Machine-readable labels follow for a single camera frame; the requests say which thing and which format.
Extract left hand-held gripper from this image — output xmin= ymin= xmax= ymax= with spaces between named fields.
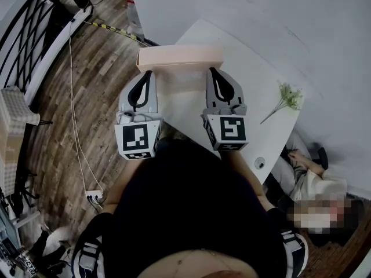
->
xmin=114 ymin=69 xmax=162 ymax=161

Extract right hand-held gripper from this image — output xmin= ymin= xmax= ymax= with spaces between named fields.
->
xmin=201 ymin=67 xmax=250 ymax=152

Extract pink box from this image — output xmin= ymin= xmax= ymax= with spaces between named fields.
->
xmin=136 ymin=44 xmax=224 ymax=74

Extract person's right forearm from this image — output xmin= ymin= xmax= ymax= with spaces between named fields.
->
xmin=219 ymin=151 xmax=276 ymax=214

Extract person's left forearm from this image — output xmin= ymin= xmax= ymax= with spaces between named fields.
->
xmin=103 ymin=155 xmax=140 ymax=214

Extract green artificial plant sprig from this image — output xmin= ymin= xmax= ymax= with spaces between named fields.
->
xmin=260 ymin=82 xmax=304 ymax=125

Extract yellow black striped tape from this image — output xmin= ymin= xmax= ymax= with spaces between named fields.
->
xmin=83 ymin=20 xmax=151 ymax=48

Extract white power strip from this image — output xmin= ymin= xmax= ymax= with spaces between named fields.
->
xmin=85 ymin=189 xmax=104 ymax=205

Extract person's torso in dark shirt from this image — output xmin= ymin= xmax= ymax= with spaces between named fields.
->
xmin=71 ymin=139 xmax=310 ymax=278

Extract checkered cloth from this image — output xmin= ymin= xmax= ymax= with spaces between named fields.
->
xmin=0 ymin=85 xmax=41 ymax=136

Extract white cable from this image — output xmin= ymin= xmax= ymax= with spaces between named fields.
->
xmin=67 ymin=24 xmax=104 ymax=193

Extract black railing with white frame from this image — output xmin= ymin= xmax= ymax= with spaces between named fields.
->
xmin=0 ymin=0 xmax=94 ymax=104

